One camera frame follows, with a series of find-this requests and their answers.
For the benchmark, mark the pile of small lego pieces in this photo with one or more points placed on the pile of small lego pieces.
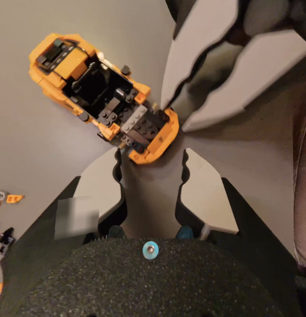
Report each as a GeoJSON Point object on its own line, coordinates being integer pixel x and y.
{"type": "Point", "coordinates": [9, 198]}

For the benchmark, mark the orange lego car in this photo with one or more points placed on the orange lego car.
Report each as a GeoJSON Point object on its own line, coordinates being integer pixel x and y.
{"type": "Point", "coordinates": [93, 84]}

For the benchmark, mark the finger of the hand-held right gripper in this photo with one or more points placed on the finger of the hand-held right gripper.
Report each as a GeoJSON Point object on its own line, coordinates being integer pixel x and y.
{"type": "Point", "coordinates": [262, 74]}
{"type": "Point", "coordinates": [202, 29]}

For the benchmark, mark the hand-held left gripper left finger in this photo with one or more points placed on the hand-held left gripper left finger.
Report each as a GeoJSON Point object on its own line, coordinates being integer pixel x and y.
{"type": "Point", "coordinates": [101, 185]}

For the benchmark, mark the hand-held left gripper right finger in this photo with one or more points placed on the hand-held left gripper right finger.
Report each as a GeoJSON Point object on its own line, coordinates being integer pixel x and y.
{"type": "Point", "coordinates": [210, 198]}

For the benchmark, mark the pink shirt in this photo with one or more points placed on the pink shirt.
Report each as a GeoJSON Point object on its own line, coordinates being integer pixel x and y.
{"type": "Point", "coordinates": [304, 188]}

